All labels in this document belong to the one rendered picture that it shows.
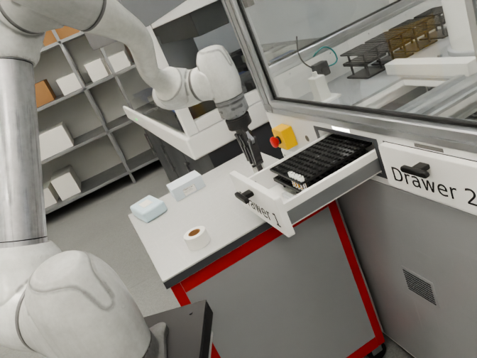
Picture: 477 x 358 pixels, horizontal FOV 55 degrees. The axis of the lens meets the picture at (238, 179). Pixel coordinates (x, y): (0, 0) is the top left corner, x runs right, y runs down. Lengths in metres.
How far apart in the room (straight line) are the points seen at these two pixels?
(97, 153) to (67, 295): 4.58
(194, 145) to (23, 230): 1.08
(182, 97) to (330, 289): 0.77
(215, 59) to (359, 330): 1.02
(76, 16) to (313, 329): 1.15
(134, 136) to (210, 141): 3.42
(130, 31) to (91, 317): 0.60
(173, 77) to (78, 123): 3.98
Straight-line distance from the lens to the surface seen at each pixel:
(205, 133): 1.94
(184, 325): 1.01
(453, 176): 0.98
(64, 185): 5.01
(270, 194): 1.06
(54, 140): 4.86
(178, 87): 1.36
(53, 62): 5.25
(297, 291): 1.48
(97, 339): 0.84
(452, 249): 1.16
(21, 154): 1.01
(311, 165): 1.19
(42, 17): 0.99
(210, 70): 1.31
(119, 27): 1.05
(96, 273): 0.84
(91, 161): 5.37
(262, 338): 1.50
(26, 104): 1.03
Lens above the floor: 1.37
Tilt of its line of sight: 21 degrees down
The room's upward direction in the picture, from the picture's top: 24 degrees counter-clockwise
